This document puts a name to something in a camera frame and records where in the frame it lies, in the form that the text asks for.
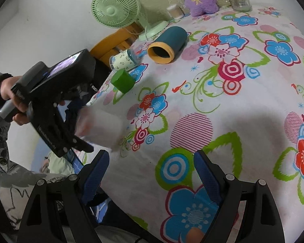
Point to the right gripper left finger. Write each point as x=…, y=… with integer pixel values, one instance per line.
x=41, y=221

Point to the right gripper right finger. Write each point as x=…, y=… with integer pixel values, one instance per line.
x=260, y=222

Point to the white paper-wrapped clear cup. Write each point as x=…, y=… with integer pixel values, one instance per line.
x=98, y=127

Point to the green cylindrical cup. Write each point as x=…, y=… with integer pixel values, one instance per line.
x=123, y=81

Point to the pale green patterned cup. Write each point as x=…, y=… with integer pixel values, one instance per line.
x=126, y=59

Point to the teal cup with yellow rim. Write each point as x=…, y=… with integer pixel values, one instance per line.
x=166, y=47

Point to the person's left hand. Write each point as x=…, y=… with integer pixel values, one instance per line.
x=6, y=94

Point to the person's right hand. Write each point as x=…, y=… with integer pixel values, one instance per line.
x=195, y=235

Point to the wooden chair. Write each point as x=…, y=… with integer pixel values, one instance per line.
x=118, y=41

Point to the green desk fan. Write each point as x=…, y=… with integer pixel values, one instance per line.
x=123, y=13

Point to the floral tablecloth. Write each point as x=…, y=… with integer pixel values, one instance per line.
x=236, y=92

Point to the cotton swab container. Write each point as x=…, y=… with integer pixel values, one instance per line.
x=175, y=12

